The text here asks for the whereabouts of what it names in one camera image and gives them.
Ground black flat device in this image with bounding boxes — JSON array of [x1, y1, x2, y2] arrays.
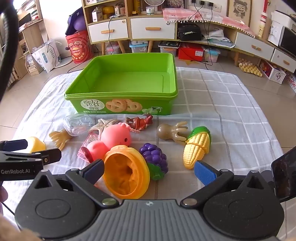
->
[[158, 41, 181, 49]]

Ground pink toy octopus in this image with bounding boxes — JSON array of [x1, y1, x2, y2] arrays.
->
[[100, 123, 141, 147]]

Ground black bag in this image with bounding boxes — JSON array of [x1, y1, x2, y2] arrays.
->
[[178, 23, 203, 42]]

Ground white round floor base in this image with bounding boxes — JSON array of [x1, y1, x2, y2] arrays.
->
[[55, 57, 73, 69]]

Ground framed cartoon picture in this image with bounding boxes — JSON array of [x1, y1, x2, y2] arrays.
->
[[227, 0, 252, 27]]

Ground white colourful toy box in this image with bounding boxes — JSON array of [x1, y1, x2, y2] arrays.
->
[[258, 59, 287, 84]]

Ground dark purple bag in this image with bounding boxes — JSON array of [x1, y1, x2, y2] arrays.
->
[[65, 7, 84, 35]]

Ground white desk fan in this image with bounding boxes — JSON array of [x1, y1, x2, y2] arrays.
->
[[144, 0, 166, 8]]

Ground yellow round tin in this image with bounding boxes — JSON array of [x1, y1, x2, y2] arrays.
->
[[102, 6, 115, 20]]

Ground wooden bookshelf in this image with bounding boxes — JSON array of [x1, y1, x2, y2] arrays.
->
[[14, 0, 49, 77]]

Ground tan fuzzy cloth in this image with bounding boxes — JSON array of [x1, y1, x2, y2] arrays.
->
[[0, 214, 41, 241]]

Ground pink toy peach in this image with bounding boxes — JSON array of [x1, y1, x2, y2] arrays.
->
[[87, 142, 109, 163]]

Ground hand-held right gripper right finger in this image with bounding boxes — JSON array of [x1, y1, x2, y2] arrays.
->
[[180, 161, 269, 208]]

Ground pink cloth pom-pom trim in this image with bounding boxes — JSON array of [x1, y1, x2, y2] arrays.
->
[[162, 8, 256, 37]]

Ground white checkered cloth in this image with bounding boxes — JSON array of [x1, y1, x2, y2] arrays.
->
[[0, 67, 294, 241]]

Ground black power cable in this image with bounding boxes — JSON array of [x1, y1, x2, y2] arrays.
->
[[179, 2, 214, 67], [68, 16, 116, 72]]

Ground yellow egg carton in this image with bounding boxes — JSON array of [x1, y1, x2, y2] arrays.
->
[[238, 58, 263, 77]]

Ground purple toy grapes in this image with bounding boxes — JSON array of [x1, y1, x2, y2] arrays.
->
[[139, 143, 169, 181]]

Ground white bottle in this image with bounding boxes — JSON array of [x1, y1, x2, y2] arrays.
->
[[258, 13, 269, 38]]

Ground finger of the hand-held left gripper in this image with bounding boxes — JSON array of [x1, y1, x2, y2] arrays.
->
[[25, 148, 62, 165], [0, 139, 28, 152]]

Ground small white carton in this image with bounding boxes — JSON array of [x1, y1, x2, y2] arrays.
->
[[92, 9, 103, 23]]

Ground clear plastic case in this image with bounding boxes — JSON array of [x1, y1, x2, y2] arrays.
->
[[63, 114, 96, 137]]

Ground clear storage box blue lid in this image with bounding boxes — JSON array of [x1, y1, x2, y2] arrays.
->
[[129, 41, 148, 54]]

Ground beige toy starfish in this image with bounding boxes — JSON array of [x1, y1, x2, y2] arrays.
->
[[89, 118, 119, 141]]

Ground red printed bucket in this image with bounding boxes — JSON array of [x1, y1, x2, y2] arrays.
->
[[66, 31, 93, 64]]

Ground purple ball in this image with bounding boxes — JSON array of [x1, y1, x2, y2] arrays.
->
[[75, 17, 88, 32]]

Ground wooden TV stand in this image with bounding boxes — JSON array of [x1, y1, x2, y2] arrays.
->
[[177, 20, 296, 73]]

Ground yellow toy corn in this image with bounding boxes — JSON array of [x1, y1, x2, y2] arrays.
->
[[183, 126, 212, 168]]

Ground orange toy pumpkin half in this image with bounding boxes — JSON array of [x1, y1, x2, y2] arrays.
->
[[103, 146, 151, 200]]

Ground white shopping bag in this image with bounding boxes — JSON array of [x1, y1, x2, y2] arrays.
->
[[31, 39, 62, 73]]

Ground brown toy octopus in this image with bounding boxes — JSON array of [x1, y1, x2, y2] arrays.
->
[[157, 121, 189, 146], [50, 129, 73, 150]]

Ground red cardboard box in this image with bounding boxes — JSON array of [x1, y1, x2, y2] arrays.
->
[[178, 43, 205, 62]]

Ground red-brown toy lobster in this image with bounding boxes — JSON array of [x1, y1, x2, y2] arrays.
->
[[126, 114, 154, 131]]

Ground white wall power sockets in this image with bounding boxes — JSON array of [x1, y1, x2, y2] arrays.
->
[[188, 0, 221, 12]]

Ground black strap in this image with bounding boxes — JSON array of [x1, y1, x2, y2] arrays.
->
[[0, 0, 19, 102]]

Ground small clear storage box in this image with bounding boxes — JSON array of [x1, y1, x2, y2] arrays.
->
[[106, 42, 120, 55]]

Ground white drawer wooden handle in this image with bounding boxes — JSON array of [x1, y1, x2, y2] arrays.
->
[[88, 22, 129, 44], [270, 48, 296, 73], [235, 32, 275, 61], [131, 17, 176, 40]]

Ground yellow toy fruit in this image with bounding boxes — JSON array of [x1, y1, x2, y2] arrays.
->
[[25, 137, 47, 154]]

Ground stack of white papers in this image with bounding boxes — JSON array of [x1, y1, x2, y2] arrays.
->
[[201, 28, 235, 49]]

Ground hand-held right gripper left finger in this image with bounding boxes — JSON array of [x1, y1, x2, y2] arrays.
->
[[30, 159, 119, 208]]

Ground green plastic cookie box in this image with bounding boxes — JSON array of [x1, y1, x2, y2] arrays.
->
[[64, 53, 179, 115]]

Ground black smartphone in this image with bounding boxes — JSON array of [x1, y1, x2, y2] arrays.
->
[[271, 146, 296, 202]]

